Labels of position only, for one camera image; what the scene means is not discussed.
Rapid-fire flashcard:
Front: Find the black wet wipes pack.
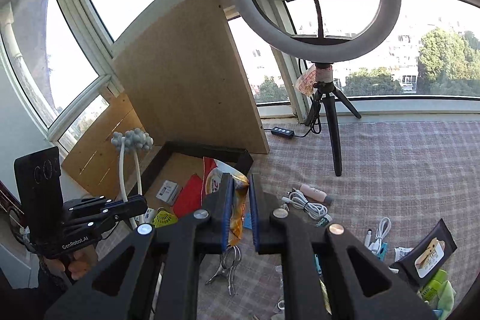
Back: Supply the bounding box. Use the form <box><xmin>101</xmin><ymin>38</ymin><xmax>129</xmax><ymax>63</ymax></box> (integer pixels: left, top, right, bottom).
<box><xmin>389</xmin><ymin>218</ymin><xmax>459</xmax><ymax>288</ymax></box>

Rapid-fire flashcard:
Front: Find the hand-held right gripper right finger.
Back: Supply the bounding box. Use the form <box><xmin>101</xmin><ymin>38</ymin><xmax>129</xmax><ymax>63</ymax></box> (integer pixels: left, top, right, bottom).
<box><xmin>248</xmin><ymin>173</ymin><xmax>437</xmax><ymax>320</ymax></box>

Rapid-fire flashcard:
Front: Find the plaid cloth covered desktop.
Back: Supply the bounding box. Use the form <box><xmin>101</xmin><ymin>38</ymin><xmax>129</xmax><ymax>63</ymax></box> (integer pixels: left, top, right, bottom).
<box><xmin>94</xmin><ymin>119</ymin><xmax>480</xmax><ymax>320</ymax></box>

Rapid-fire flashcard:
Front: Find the person's left forearm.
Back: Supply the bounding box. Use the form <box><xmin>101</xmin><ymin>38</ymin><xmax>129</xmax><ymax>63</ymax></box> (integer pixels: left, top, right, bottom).
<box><xmin>35</xmin><ymin>256</ymin><xmax>72</xmax><ymax>292</ymax></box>

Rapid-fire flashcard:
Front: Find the small white tube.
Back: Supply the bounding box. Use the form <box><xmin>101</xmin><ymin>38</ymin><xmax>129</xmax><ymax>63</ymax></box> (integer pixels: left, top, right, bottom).
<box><xmin>394</xmin><ymin>246</ymin><xmax>418</xmax><ymax>263</ymax></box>

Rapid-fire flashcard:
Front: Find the grey ball massager white handle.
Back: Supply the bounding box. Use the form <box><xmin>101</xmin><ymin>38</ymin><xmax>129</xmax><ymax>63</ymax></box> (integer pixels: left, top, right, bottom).
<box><xmin>111</xmin><ymin>129</ymin><xmax>155</xmax><ymax>231</ymax></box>

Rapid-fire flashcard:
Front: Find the yellow green plastic shuttlecock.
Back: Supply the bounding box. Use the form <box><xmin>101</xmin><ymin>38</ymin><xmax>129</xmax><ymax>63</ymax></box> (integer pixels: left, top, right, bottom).
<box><xmin>151</xmin><ymin>208</ymin><xmax>178</xmax><ymax>229</ymax></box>

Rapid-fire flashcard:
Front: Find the dark green white tube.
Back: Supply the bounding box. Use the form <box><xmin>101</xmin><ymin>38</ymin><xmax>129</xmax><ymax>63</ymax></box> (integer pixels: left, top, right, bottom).
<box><xmin>312</xmin><ymin>214</ymin><xmax>333</xmax><ymax>229</ymax></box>

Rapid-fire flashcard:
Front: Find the small white box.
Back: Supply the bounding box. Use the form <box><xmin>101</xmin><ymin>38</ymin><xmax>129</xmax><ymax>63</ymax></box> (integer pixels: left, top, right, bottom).
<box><xmin>155</xmin><ymin>181</ymin><xmax>181</xmax><ymax>207</ymax></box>

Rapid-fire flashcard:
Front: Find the red fabric pouch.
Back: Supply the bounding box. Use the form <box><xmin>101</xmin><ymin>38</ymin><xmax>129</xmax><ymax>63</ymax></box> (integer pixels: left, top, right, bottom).
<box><xmin>172</xmin><ymin>174</ymin><xmax>206</xmax><ymax>219</ymax></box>

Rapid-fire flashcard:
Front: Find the black cable with inline controller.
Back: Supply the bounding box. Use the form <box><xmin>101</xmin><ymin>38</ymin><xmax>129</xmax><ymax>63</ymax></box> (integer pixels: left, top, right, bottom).
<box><xmin>262</xmin><ymin>59</ymin><xmax>324</xmax><ymax>139</ymax></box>

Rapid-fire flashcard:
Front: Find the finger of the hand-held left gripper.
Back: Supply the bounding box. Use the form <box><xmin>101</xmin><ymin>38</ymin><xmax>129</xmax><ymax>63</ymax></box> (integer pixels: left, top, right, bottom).
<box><xmin>63</xmin><ymin>195</ymin><xmax>110</xmax><ymax>218</ymax></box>
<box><xmin>61</xmin><ymin>194</ymin><xmax>148</xmax><ymax>237</ymax></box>

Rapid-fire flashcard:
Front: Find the light green cloth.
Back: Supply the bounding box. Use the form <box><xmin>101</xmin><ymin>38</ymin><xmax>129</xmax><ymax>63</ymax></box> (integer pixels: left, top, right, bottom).
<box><xmin>436</xmin><ymin>280</ymin><xmax>459</xmax><ymax>320</ymax></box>

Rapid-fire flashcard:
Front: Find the metal spring clip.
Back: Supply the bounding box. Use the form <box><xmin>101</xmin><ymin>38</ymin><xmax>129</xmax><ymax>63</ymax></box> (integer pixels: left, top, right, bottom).
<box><xmin>204</xmin><ymin>244</ymin><xmax>241</xmax><ymax>297</ymax></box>

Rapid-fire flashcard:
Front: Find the orange yellow snack packet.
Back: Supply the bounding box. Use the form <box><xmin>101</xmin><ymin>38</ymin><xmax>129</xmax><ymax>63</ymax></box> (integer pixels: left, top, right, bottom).
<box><xmin>227</xmin><ymin>173</ymin><xmax>250</xmax><ymax>247</ymax></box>

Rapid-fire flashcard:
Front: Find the person's left hand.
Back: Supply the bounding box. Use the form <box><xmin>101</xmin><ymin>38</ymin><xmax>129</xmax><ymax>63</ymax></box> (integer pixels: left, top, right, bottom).
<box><xmin>65</xmin><ymin>247</ymin><xmax>94</xmax><ymax>279</ymax></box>

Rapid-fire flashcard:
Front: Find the pink tube with dark cap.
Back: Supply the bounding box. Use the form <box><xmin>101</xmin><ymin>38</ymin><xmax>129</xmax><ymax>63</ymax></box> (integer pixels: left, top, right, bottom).
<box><xmin>299</xmin><ymin>184</ymin><xmax>334</xmax><ymax>206</ymax></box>

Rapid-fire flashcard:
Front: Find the black framed wooden tray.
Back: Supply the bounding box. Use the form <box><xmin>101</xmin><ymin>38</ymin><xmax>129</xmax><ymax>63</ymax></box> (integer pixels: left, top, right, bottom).
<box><xmin>138</xmin><ymin>141</ymin><xmax>254</xmax><ymax>220</ymax></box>

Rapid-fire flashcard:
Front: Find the orange white packet taped on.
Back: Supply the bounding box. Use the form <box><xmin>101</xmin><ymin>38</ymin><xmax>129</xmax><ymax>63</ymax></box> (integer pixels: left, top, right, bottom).
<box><xmin>294</xmin><ymin>64</ymin><xmax>335</xmax><ymax>96</ymax></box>

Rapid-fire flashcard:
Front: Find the orange pine wooden board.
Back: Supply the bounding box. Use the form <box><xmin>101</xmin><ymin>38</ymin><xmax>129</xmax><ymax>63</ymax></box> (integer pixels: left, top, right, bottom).
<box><xmin>61</xmin><ymin>91</ymin><xmax>151</xmax><ymax>199</ymax></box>

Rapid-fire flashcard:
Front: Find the white cable with plug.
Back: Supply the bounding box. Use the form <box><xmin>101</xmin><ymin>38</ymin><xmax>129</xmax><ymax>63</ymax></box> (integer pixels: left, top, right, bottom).
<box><xmin>363</xmin><ymin>217</ymin><xmax>393</xmax><ymax>254</ymax></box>

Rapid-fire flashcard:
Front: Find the large light wooden board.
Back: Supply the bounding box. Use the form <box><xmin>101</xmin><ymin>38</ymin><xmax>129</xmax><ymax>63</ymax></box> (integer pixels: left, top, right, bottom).
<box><xmin>112</xmin><ymin>0</ymin><xmax>271</xmax><ymax>156</ymax></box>

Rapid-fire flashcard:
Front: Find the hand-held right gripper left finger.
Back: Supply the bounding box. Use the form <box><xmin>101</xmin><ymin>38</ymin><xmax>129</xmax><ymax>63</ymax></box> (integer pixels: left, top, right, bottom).
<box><xmin>44</xmin><ymin>173</ymin><xmax>235</xmax><ymax>320</ymax></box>

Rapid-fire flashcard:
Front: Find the green bottle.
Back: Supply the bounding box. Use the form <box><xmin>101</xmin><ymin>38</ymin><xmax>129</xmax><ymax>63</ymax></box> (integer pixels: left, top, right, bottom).
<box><xmin>419</xmin><ymin>268</ymin><xmax>449</xmax><ymax>303</ymax></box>

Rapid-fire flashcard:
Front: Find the yellow star-print strip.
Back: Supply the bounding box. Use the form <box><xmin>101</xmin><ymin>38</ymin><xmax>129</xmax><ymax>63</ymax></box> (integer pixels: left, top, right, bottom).
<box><xmin>318</xmin><ymin>278</ymin><xmax>333</xmax><ymax>316</ymax></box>

